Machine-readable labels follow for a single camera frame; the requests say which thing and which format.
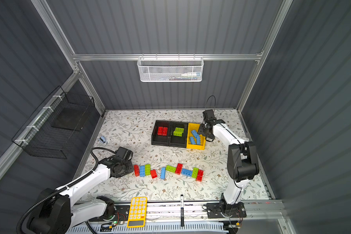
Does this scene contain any green lego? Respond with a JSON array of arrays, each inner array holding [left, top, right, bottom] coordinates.
[[165, 165, 176, 173], [191, 167, 199, 179], [175, 127, 184, 133], [173, 131, 183, 137], [145, 164, 151, 176]]

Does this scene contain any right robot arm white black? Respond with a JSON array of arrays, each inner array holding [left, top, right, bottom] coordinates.
[[198, 118, 259, 216]]

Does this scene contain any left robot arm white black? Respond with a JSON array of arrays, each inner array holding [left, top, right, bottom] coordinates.
[[16, 147, 134, 234]]

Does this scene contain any yellow bin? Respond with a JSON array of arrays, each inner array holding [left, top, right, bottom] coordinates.
[[186, 123, 206, 150]]

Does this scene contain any black bin middle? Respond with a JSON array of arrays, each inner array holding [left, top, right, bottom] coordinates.
[[169, 122, 188, 148]]

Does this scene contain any black bin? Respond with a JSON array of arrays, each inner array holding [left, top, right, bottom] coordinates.
[[151, 121, 171, 146], [169, 122, 188, 148]]

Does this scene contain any small blue grey clip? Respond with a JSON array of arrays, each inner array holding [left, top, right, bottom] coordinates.
[[98, 136, 107, 144]]

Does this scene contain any thin blue lego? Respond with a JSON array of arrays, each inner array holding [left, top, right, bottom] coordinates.
[[160, 167, 166, 180]]

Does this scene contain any black bin left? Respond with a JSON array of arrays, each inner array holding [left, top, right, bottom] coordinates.
[[151, 121, 171, 146]]

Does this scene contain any yellow calculator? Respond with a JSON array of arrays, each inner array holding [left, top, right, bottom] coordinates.
[[127, 197, 148, 228]]

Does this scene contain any white tube in basket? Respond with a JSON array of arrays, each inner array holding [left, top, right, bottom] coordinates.
[[181, 72, 202, 79]]

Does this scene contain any black marker pen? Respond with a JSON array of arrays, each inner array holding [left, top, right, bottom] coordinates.
[[180, 194, 184, 227]]

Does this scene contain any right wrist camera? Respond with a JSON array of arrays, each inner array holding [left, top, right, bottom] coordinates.
[[203, 109, 216, 122]]

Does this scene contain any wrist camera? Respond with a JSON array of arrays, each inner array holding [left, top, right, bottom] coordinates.
[[116, 147, 133, 161], [203, 109, 216, 122]]

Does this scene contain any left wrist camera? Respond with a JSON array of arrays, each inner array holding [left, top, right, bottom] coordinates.
[[116, 147, 133, 161]]

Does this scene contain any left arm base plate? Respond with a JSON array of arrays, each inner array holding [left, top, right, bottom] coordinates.
[[89, 204, 130, 222]]

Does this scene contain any black wire basket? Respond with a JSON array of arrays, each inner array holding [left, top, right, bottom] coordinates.
[[12, 86, 95, 160]]

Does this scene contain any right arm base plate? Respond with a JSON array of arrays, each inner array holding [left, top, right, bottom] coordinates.
[[203, 202, 247, 219]]

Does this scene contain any white wire basket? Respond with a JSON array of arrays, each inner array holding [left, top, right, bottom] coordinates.
[[137, 58, 204, 82]]

